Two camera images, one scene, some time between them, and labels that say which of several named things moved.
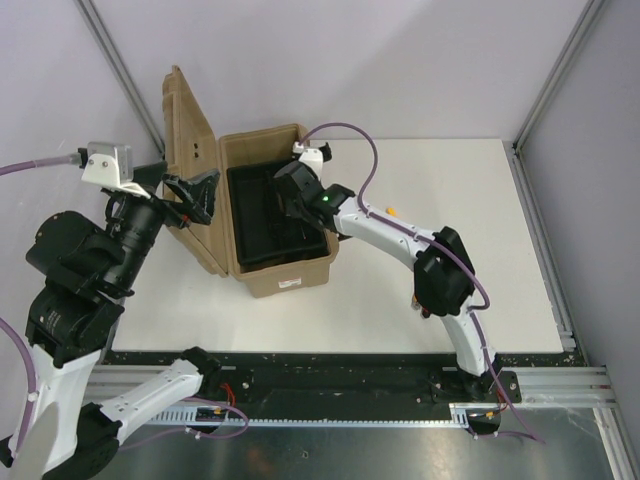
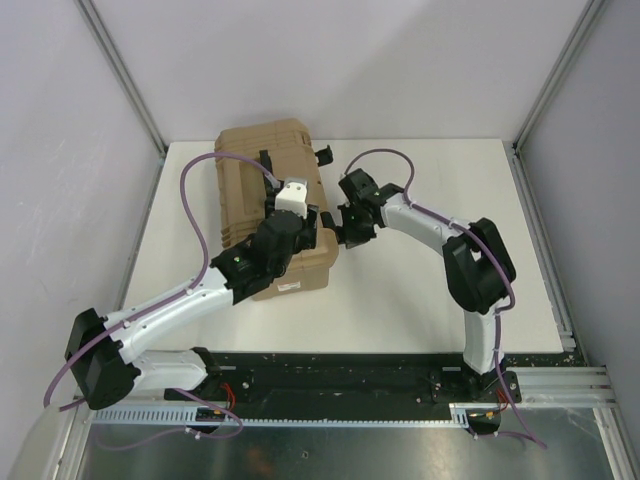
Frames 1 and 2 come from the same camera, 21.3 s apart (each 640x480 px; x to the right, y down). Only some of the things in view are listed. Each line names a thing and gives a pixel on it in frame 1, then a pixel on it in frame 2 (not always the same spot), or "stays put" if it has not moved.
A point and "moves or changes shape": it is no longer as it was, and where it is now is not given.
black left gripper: [177, 212] -> [311, 231]
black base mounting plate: [278, 380] stays put
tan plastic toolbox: [191, 145] moves or changes shape
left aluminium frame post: [91, 15] stays put
